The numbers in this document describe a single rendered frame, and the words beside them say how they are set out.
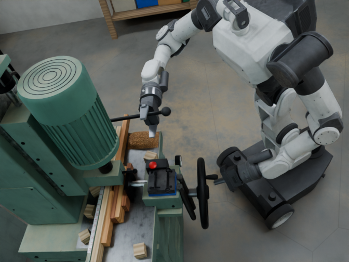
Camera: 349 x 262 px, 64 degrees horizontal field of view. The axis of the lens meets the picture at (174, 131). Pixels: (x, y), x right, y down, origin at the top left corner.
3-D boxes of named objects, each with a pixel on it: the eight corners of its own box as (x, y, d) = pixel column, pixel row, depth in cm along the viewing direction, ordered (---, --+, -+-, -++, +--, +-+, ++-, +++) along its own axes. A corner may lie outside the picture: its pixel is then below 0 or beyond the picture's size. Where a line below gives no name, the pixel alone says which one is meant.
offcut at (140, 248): (136, 259, 94) (133, 256, 92) (135, 247, 97) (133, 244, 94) (147, 257, 94) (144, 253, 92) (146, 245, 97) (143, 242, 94)
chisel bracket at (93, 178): (124, 187, 107) (118, 175, 100) (89, 188, 109) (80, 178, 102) (127, 170, 112) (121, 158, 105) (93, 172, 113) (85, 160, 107)
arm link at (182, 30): (162, 23, 135) (192, 0, 117) (181, 41, 141) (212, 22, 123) (152, 40, 130) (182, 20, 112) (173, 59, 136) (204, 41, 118)
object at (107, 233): (109, 246, 98) (106, 243, 95) (104, 246, 99) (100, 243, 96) (130, 119, 136) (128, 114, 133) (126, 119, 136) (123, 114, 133)
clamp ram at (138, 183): (148, 199, 107) (143, 188, 100) (130, 200, 108) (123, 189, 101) (150, 179, 113) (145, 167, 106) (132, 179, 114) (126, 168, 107)
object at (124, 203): (129, 211, 106) (125, 205, 102) (124, 211, 106) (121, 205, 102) (134, 169, 117) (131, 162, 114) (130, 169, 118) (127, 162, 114)
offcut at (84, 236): (91, 231, 113) (87, 227, 110) (94, 238, 111) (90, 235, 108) (81, 236, 112) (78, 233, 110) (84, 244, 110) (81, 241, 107)
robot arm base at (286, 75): (311, 52, 93) (297, 25, 87) (341, 62, 82) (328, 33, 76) (275, 83, 95) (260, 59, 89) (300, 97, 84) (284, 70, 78)
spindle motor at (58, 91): (115, 169, 87) (74, 96, 63) (62, 172, 89) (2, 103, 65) (123, 126, 98) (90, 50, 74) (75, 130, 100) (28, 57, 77)
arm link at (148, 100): (156, 102, 101) (157, 80, 108) (130, 106, 103) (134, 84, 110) (164, 125, 110) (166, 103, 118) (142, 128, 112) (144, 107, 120)
